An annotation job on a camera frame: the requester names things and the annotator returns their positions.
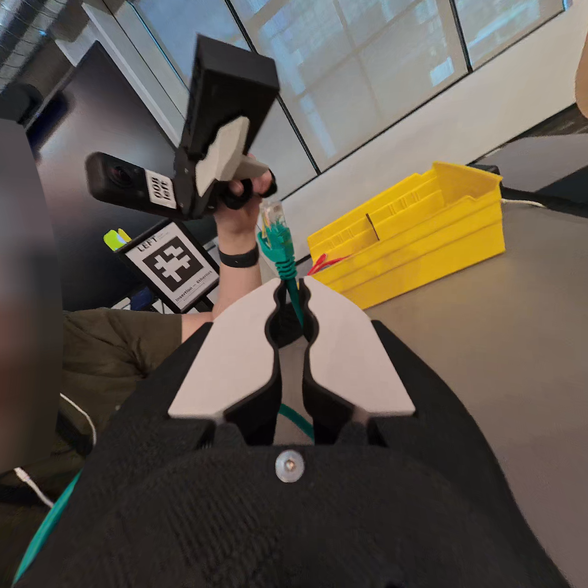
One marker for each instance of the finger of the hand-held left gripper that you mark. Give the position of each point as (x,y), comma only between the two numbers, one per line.
(225,151)

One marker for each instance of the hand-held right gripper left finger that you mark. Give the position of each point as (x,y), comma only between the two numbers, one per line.
(229,363)

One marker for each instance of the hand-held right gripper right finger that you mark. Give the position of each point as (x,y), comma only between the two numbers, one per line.
(358,363)

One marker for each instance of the yellow plastic bin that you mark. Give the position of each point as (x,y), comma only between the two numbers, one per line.
(413,257)

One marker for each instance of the person's left forearm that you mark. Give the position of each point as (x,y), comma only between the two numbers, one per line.
(234,285)

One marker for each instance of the person's left hand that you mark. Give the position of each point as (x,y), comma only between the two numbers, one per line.
(236,220)

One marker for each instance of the black-framed tag sign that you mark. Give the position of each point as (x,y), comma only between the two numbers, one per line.
(170,266)

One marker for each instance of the black wristband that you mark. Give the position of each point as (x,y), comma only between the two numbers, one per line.
(239,259)

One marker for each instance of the yellow-green sticky notes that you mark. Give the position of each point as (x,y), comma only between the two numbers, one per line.
(112,241)

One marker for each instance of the person's olive shirt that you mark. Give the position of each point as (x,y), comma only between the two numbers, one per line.
(105,349)

